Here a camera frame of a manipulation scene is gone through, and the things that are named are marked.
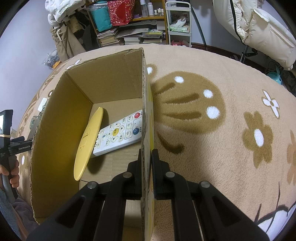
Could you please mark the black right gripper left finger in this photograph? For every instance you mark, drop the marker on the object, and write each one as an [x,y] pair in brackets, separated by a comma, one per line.
[97,211]

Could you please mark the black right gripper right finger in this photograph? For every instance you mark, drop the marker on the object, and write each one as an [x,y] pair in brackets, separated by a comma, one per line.
[200,211]

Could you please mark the cardboard box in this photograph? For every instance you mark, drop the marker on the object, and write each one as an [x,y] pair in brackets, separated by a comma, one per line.
[115,79]

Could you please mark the person's left hand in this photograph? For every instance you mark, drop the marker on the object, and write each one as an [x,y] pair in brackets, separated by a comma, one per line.
[15,180]

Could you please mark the yellow oval plastic object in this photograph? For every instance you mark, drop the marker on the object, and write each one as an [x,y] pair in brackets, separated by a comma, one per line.
[87,142]

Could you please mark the white remote control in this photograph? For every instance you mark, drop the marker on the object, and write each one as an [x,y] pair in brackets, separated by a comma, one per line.
[121,133]

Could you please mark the beige patterned rug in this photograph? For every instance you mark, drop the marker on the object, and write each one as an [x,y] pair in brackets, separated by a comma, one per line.
[215,120]

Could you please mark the bag of snacks on floor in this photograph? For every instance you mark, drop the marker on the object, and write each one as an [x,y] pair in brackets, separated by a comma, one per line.
[52,60]

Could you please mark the beige hanging coat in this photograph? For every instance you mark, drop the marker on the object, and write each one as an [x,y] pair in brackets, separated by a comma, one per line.
[66,43]

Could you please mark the white puffer jacket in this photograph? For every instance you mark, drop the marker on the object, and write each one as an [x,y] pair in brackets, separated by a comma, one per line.
[60,9]

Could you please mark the stack of books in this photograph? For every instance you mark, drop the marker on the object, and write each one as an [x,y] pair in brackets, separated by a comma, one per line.
[108,37]

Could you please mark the teal fan base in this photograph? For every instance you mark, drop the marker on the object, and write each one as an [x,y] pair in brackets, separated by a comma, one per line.
[275,75]

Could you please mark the teal storage container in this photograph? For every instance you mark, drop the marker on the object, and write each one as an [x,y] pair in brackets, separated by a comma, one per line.
[100,14]

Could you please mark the red patterned gift bag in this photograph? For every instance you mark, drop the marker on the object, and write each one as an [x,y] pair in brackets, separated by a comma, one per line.
[121,11]

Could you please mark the wooden bookshelf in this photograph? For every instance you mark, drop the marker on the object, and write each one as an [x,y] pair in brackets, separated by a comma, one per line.
[147,26]

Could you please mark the cream padded recliner chair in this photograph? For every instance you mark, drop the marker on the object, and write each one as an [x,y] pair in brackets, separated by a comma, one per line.
[258,29]

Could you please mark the white rolling cart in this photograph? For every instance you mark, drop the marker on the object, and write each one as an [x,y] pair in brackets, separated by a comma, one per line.
[179,22]

